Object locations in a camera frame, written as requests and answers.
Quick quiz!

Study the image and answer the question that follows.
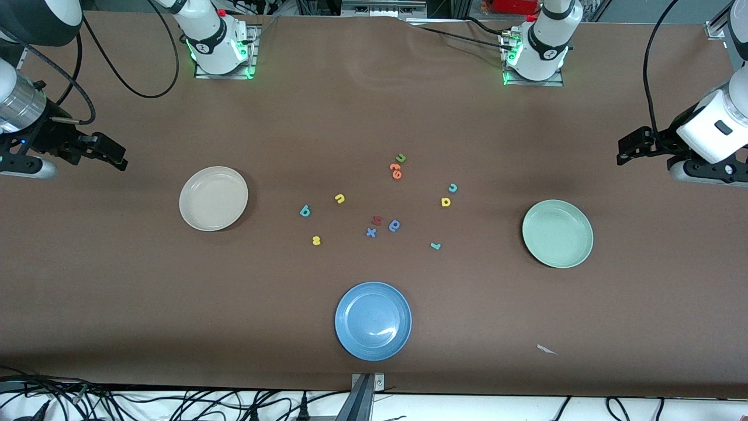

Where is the red box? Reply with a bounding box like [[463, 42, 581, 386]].
[[491, 0, 541, 15]]

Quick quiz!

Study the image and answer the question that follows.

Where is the blue plate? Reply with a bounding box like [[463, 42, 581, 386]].
[[334, 281, 413, 362]]

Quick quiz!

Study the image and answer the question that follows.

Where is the black base cable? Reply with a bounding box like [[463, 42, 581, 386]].
[[409, 22, 510, 49]]

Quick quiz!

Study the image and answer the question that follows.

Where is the light green plate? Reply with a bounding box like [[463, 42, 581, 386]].
[[522, 199, 594, 269]]

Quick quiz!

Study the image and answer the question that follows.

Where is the aluminium frame rail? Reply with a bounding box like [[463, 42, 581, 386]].
[[704, 12, 734, 40]]

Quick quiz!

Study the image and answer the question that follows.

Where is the brown table cover sheet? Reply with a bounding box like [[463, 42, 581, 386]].
[[0, 11, 748, 399]]

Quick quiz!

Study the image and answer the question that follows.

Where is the black floor cable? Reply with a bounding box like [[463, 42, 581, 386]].
[[605, 396, 633, 421], [0, 365, 117, 421]]

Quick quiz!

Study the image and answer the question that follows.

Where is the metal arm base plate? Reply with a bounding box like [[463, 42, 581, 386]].
[[195, 23, 258, 80], [501, 29, 565, 87]]

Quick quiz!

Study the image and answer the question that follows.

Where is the beige brown plate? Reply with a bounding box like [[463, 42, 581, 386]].
[[179, 166, 249, 232]]

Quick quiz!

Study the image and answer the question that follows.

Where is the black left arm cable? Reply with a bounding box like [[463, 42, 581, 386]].
[[643, 0, 684, 141]]

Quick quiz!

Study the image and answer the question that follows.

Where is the dark aluminium post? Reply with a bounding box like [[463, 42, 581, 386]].
[[335, 374, 375, 421]]

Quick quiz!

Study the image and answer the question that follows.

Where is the grey device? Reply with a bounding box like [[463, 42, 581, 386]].
[[341, 0, 427, 17]]

